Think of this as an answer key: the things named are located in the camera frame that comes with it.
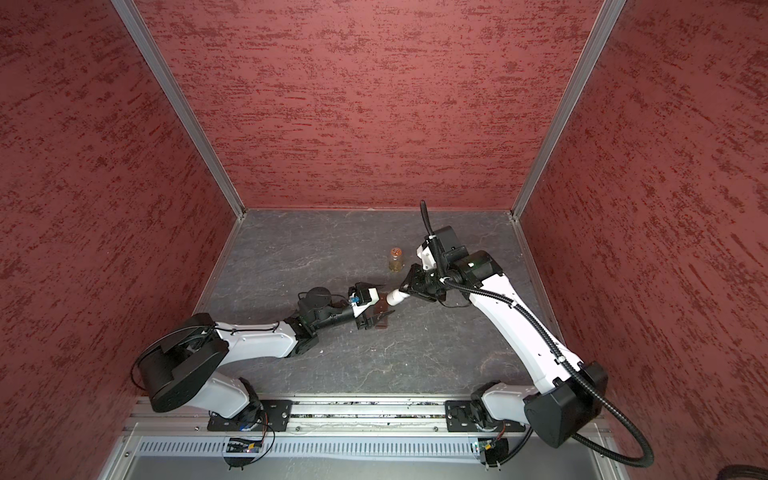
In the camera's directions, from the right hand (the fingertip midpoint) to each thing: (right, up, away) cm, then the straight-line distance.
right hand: (403, 296), depth 72 cm
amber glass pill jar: (-1, +6, +28) cm, 29 cm away
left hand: (-4, -2, +6) cm, 7 cm away
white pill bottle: (-2, -1, +2) cm, 3 cm away
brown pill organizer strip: (-6, -5, 0) cm, 8 cm away
